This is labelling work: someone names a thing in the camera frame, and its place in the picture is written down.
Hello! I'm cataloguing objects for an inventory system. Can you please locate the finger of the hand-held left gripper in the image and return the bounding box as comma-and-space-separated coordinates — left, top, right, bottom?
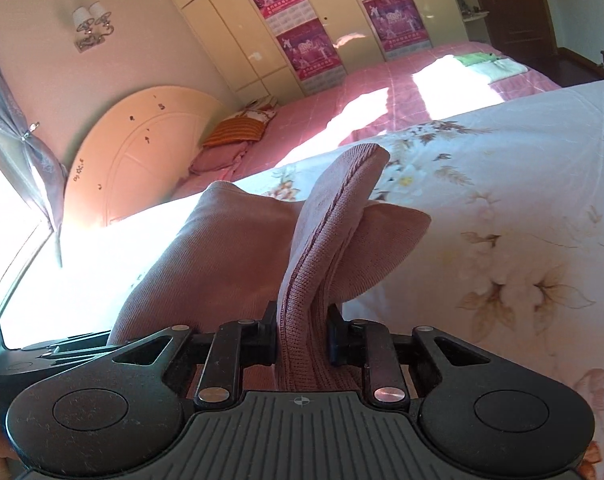
21, 331, 115, 362

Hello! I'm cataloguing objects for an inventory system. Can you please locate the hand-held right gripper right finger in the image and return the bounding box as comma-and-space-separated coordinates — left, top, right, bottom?
327, 305, 494, 406

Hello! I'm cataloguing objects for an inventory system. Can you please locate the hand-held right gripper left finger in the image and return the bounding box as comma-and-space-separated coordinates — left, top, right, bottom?
109, 301, 279, 409

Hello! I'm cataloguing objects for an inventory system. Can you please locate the pink knit sweater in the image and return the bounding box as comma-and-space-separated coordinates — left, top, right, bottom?
106, 143, 433, 395

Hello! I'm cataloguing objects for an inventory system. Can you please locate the pink pillow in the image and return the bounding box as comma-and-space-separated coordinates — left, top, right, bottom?
188, 141, 255, 177

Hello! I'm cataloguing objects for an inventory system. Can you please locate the grey patterned curtain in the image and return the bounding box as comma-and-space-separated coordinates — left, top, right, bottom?
0, 10, 69, 271

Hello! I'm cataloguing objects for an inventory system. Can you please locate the orange striped pillow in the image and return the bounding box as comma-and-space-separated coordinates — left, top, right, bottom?
202, 116, 266, 149

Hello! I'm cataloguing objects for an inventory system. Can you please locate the cream arched headboard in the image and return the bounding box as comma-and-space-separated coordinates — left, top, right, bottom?
62, 85, 244, 232

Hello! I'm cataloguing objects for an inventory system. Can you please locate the floral white quilt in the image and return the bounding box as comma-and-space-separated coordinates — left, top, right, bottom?
102, 74, 604, 480

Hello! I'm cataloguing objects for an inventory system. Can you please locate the floral pillow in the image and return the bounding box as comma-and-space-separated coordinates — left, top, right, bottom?
238, 99, 279, 127

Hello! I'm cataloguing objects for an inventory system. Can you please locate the pink checked bedspread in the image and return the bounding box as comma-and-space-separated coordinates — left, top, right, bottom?
172, 41, 564, 202

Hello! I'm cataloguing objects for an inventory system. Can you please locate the folded green cloth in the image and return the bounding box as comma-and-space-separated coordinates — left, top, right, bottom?
453, 52, 501, 68

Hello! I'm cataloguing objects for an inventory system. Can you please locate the cream wardrobe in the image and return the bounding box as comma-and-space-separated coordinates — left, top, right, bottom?
143, 0, 472, 97

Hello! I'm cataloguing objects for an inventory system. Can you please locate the folded white cloth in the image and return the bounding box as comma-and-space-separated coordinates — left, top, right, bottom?
469, 58, 529, 84

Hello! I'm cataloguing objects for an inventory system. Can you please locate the dark wooden door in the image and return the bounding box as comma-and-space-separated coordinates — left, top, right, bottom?
469, 0, 564, 62

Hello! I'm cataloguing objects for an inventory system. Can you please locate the double shade wall lamp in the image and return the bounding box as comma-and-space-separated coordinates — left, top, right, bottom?
72, 1, 117, 54

